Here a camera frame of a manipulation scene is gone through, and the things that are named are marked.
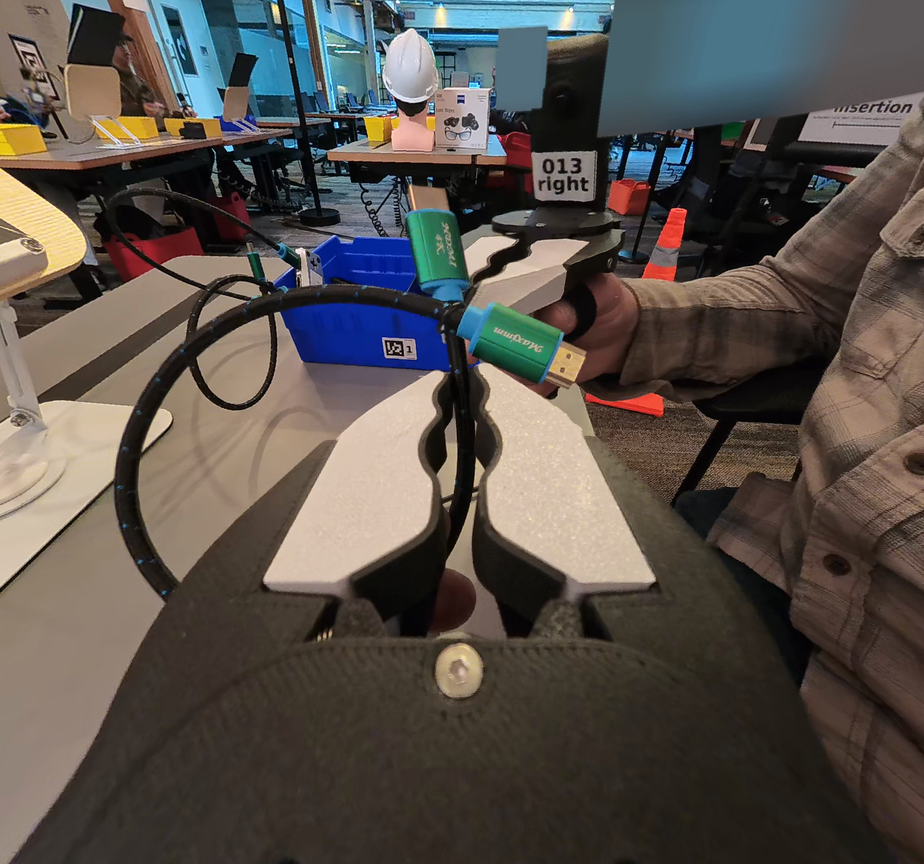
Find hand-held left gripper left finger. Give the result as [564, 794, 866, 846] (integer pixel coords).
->
[265, 371, 451, 631]

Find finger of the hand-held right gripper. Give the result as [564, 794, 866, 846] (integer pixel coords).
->
[491, 250, 587, 317]
[462, 237, 544, 282]

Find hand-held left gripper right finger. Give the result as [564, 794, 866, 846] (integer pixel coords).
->
[471, 364, 658, 631]

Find braided black hdmi cable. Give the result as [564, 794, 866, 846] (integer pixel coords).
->
[116, 208, 589, 599]

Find person's right forearm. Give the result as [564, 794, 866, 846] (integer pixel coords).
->
[621, 229, 870, 392]

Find person's right hand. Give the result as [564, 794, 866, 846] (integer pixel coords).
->
[543, 273, 641, 390]

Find orange bin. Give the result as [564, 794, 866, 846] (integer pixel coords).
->
[607, 179, 652, 217]

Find white printed box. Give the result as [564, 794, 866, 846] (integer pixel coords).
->
[434, 85, 490, 155]

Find orange traffic cone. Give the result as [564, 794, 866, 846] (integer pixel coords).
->
[643, 208, 688, 285]

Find orange floor marker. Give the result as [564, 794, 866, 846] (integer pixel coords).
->
[585, 390, 667, 419]

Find pink mannequin head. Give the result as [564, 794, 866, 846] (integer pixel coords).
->
[390, 100, 436, 155]

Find wooden desk black legs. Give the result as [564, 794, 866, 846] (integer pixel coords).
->
[330, 136, 509, 233]

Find white hard hat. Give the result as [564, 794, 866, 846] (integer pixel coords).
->
[383, 30, 441, 104]

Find black floor pole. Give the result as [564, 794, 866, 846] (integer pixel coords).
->
[266, 0, 343, 229]

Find red bin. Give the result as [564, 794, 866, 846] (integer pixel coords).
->
[109, 227, 205, 282]
[203, 193, 251, 243]

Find white sign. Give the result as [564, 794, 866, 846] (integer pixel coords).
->
[797, 92, 924, 149]

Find long wooden desk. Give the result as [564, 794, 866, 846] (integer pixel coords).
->
[0, 126, 297, 230]

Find small yellow bin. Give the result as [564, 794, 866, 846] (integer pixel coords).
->
[94, 117, 161, 145]

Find coiled black cord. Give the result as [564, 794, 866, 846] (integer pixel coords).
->
[369, 179, 407, 239]

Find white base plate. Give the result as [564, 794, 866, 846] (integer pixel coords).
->
[0, 403, 173, 589]

